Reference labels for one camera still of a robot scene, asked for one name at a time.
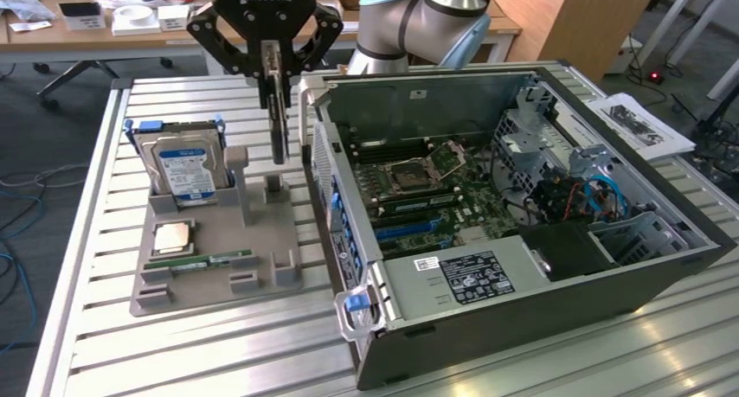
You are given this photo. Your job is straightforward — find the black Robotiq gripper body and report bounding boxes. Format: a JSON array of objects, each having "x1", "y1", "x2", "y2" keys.
[{"x1": 212, "y1": 0, "x2": 317, "y2": 42}]

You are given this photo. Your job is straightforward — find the graphics card with silver bracket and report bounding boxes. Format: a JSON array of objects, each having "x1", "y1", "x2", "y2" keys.
[{"x1": 259, "y1": 40, "x2": 293, "y2": 165}]

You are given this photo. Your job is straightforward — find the white papers on desk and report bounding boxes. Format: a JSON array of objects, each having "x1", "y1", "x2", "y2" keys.
[{"x1": 337, "y1": 7, "x2": 363, "y2": 35}]

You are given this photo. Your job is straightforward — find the plain white box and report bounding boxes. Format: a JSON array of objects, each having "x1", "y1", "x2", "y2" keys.
[{"x1": 157, "y1": 3, "x2": 195, "y2": 33}]

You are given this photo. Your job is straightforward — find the flat white box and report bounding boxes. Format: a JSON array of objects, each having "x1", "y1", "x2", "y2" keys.
[{"x1": 109, "y1": 16, "x2": 161, "y2": 37}]

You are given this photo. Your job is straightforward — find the white box with black top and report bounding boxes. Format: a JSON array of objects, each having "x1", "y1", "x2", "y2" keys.
[{"x1": 56, "y1": 1, "x2": 107, "y2": 31}]

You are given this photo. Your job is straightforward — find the black office chair base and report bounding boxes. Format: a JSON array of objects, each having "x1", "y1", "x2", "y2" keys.
[{"x1": 35, "y1": 58, "x2": 175, "y2": 111}]

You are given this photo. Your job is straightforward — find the hard disk with blue label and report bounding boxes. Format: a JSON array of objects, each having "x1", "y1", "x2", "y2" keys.
[{"x1": 124, "y1": 115, "x2": 228, "y2": 208}]

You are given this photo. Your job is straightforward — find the metal socket cover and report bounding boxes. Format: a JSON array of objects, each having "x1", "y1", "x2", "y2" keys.
[{"x1": 425, "y1": 139, "x2": 468, "y2": 169}]

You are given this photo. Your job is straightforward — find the clear plastic bag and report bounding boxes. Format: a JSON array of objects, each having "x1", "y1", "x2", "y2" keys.
[{"x1": 0, "y1": 0, "x2": 56, "y2": 22}]

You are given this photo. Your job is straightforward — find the CPU socket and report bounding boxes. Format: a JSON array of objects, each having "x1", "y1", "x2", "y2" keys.
[{"x1": 383, "y1": 154, "x2": 445, "y2": 190}]

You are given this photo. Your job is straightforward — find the silver drive cage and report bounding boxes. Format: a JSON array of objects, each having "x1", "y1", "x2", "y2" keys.
[{"x1": 493, "y1": 74, "x2": 616, "y2": 197}]

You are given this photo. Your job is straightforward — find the wooden cabinet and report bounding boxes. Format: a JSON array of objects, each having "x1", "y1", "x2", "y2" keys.
[{"x1": 487, "y1": 0, "x2": 663, "y2": 80}]

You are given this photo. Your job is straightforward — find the grey plastic parts rack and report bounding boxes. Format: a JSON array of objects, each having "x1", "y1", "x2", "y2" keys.
[{"x1": 127, "y1": 144, "x2": 305, "y2": 318}]

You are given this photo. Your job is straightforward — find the copper-toned CPU chip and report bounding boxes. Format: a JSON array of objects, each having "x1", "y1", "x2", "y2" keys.
[{"x1": 151, "y1": 221, "x2": 193, "y2": 255}]

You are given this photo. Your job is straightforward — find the blue expansion slot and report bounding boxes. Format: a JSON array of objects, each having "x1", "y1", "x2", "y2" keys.
[{"x1": 373, "y1": 221, "x2": 433, "y2": 242}]

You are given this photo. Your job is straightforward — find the green Dell motherboard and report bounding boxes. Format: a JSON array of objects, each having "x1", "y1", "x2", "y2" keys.
[{"x1": 348, "y1": 139, "x2": 520, "y2": 259}]

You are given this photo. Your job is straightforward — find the white box on floor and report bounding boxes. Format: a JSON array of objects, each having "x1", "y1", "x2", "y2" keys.
[{"x1": 605, "y1": 46, "x2": 636, "y2": 76}]

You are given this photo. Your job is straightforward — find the stack of printed papers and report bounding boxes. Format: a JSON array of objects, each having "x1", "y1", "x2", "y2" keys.
[{"x1": 585, "y1": 92, "x2": 698, "y2": 160}]

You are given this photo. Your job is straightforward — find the grey power supply unit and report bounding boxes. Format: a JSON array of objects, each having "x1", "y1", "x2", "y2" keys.
[{"x1": 380, "y1": 234, "x2": 549, "y2": 323}]

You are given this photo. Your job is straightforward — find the black plastic fan shroud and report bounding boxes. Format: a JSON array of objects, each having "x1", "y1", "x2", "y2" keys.
[{"x1": 516, "y1": 221, "x2": 623, "y2": 284}]

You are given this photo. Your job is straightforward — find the silver disk bay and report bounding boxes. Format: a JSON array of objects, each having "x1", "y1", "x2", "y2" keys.
[{"x1": 587, "y1": 210, "x2": 694, "y2": 268}]

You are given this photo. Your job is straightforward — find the open black PC case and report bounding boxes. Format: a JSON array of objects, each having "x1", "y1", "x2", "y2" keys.
[{"x1": 296, "y1": 59, "x2": 739, "y2": 392}]

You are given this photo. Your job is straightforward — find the wooden desk white frame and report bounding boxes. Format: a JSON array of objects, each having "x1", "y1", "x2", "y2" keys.
[
  {"x1": 204, "y1": 0, "x2": 524, "y2": 76},
  {"x1": 0, "y1": 0, "x2": 209, "y2": 76}
]

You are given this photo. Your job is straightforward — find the blue data wire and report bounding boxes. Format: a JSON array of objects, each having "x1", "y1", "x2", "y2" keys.
[{"x1": 580, "y1": 176, "x2": 631, "y2": 221}]

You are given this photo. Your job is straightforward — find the white table frame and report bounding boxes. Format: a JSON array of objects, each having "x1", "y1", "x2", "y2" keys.
[{"x1": 631, "y1": 0, "x2": 739, "y2": 100}]

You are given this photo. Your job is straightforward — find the blue floor cable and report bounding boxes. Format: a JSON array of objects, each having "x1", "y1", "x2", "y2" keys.
[{"x1": 0, "y1": 189, "x2": 43, "y2": 351}]

